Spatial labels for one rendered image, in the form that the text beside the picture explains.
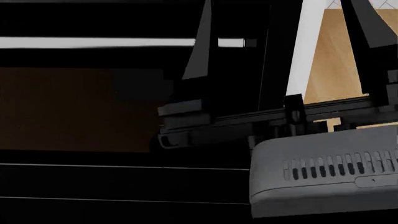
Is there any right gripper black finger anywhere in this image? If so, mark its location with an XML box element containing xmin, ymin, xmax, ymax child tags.
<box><xmin>157</xmin><ymin>0</ymin><xmax>220</xmax><ymax>124</ymax></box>
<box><xmin>340</xmin><ymin>0</ymin><xmax>398</xmax><ymax>110</ymax></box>

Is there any black microwave oven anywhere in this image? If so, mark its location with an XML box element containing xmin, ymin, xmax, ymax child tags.
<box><xmin>0</xmin><ymin>0</ymin><xmax>304</xmax><ymax>224</ymax></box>

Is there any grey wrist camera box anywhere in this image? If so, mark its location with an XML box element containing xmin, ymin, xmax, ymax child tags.
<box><xmin>248</xmin><ymin>124</ymin><xmax>398</xmax><ymax>220</ymax></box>

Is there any white microwave door handle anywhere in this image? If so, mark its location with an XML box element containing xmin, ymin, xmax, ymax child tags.
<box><xmin>0</xmin><ymin>36</ymin><xmax>257</xmax><ymax>50</ymax></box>

